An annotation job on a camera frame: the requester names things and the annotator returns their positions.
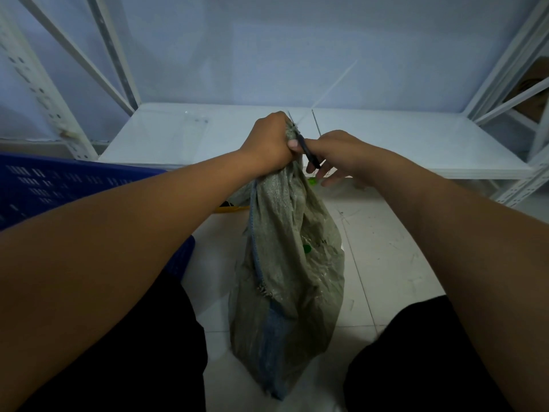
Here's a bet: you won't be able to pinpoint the white cable tie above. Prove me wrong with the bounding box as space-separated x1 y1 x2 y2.
300 60 359 125

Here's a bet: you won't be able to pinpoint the person's right forearm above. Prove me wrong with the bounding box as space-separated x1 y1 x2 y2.
363 143 549 412

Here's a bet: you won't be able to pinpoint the person's right hand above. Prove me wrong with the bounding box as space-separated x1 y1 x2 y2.
304 130 380 190

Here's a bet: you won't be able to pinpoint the white metal shelving rack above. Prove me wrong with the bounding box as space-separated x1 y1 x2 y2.
0 0 549 207

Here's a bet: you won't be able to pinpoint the person's left forearm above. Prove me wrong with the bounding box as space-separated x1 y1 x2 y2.
0 148 259 412

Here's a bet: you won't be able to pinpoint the black trousers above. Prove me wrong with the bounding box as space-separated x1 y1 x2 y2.
17 270 515 412

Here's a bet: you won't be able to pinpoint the black scissors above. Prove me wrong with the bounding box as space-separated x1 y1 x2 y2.
287 110 322 170

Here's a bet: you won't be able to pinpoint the blue plastic crate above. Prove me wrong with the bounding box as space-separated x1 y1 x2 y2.
0 152 196 281

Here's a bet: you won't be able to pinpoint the grey-green woven sack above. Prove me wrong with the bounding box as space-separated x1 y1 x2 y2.
227 124 346 402

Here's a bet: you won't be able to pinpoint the person's left hand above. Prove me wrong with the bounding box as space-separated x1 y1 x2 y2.
238 111 302 180

